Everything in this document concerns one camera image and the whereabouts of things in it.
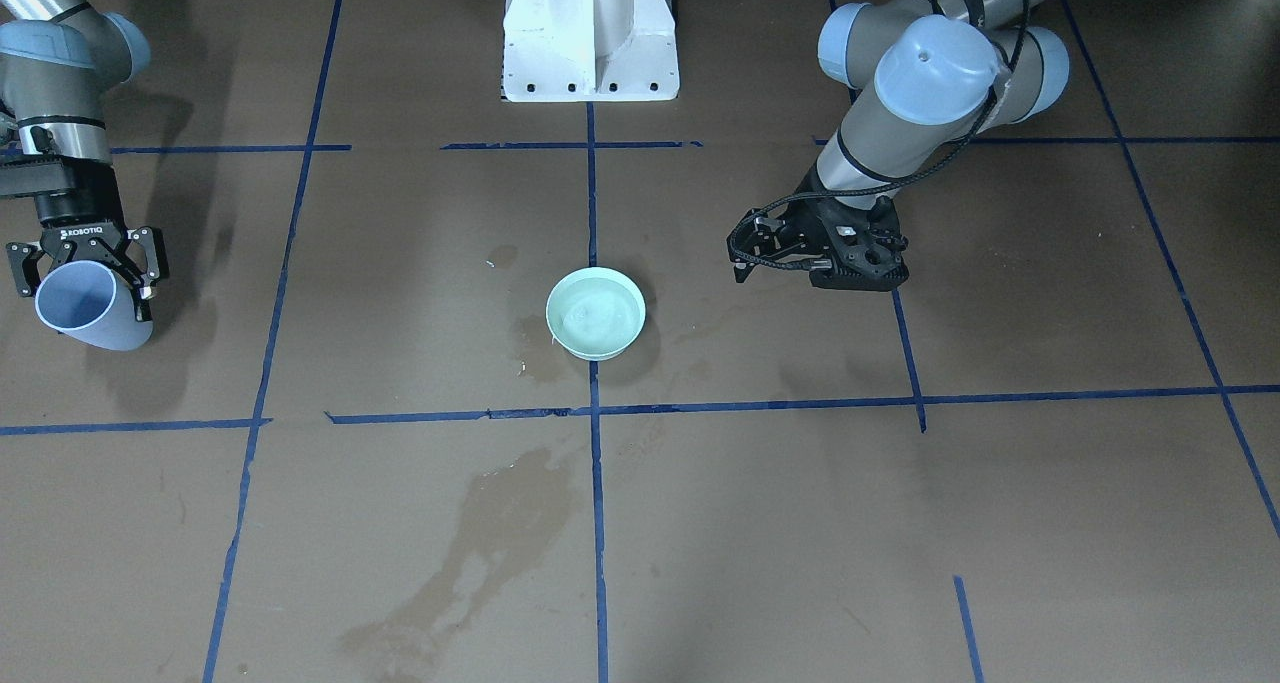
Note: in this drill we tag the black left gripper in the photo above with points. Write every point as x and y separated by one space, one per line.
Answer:
812 220

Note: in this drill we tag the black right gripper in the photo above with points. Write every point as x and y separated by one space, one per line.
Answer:
68 210

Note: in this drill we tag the blue plastic cup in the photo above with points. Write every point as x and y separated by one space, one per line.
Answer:
90 303

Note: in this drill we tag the green ceramic bowl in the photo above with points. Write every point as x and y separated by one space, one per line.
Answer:
595 313

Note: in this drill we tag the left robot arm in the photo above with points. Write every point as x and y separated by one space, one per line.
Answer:
928 76

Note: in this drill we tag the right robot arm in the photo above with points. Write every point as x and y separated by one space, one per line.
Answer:
59 58

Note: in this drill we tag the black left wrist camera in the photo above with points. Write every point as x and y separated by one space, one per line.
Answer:
861 249

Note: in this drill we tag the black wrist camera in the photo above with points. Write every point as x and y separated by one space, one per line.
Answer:
861 249
35 175

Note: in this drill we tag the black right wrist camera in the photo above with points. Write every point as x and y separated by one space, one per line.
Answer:
35 175

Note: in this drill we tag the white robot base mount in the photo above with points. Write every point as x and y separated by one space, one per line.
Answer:
563 51

